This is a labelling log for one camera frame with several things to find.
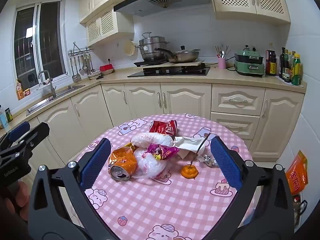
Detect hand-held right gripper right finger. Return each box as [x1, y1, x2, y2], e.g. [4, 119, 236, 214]
[210, 136, 295, 240]

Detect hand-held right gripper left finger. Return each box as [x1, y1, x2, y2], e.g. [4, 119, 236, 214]
[27, 137, 118, 240]

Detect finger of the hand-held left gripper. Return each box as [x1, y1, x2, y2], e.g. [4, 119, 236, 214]
[0, 122, 50, 161]
[0, 121, 31, 148]

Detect orange peel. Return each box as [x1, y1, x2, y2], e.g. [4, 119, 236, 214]
[181, 164, 199, 180]

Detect white paper tissue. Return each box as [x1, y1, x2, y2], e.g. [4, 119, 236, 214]
[174, 136, 207, 160]

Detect white printed plastic bag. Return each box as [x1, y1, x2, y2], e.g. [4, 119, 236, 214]
[130, 132, 174, 180]

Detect red snack wrapper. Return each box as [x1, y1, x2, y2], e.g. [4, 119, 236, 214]
[149, 120, 178, 136]

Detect person's left hand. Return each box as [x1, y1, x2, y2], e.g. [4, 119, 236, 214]
[0, 180, 32, 222]

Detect silver foil wrapper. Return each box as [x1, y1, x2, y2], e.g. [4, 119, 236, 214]
[196, 154, 220, 167]

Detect clear plastic bottle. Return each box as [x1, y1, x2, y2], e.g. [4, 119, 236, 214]
[0, 105, 9, 129]

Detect crushed orange can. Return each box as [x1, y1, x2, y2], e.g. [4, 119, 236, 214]
[108, 146, 138, 181]

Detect thin wooden skewer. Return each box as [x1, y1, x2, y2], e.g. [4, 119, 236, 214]
[189, 133, 211, 167]

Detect cream cabinet drawer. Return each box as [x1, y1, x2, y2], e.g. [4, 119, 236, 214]
[211, 85, 265, 117]
[211, 112, 260, 140]

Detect steel sink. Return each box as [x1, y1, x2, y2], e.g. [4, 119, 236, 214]
[26, 84, 85, 115]

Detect steel faucet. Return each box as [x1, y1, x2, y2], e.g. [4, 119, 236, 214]
[37, 70, 57, 98]

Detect purple snack wrapper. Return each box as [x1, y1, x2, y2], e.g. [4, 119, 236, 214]
[146, 144, 180, 161]

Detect orange rice bag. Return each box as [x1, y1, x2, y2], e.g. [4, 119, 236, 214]
[285, 150, 308, 196]

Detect pink checked tablecloth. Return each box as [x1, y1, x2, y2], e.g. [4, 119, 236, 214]
[72, 114, 255, 240]

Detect cream lower kitchen cabinets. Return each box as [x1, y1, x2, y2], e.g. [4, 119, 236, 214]
[0, 81, 305, 180]

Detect beige kitchen countertop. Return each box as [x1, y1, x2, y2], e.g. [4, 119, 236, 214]
[0, 65, 307, 135]

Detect steel utensil rack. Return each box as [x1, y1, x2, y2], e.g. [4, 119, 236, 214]
[68, 42, 94, 57]

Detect green electric grill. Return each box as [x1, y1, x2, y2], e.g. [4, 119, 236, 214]
[234, 44, 265, 77]

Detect wooden board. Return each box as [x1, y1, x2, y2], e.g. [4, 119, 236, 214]
[141, 60, 205, 68]

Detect black gas stove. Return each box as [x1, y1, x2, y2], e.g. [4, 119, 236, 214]
[127, 66, 210, 78]

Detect soy sauce bottle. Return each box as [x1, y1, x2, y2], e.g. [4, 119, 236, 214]
[265, 49, 278, 77]

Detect dark glass bottle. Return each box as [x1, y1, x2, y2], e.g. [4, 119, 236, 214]
[279, 47, 287, 78]
[284, 50, 293, 82]

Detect chopsticks and spoons bundle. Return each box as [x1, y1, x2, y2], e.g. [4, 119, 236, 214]
[215, 45, 231, 58]

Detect black induction cooker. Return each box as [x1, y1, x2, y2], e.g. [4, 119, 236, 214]
[133, 59, 170, 67]

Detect steel frying pan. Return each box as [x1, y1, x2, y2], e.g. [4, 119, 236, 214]
[154, 45, 201, 63]

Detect green bottle yellow cap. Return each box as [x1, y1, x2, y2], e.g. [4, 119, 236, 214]
[291, 53, 302, 86]

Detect yellow plastic colander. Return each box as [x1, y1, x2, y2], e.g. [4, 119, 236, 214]
[124, 40, 137, 56]

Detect steel steamer pot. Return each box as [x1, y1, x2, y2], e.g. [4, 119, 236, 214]
[135, 32, 167, 62]

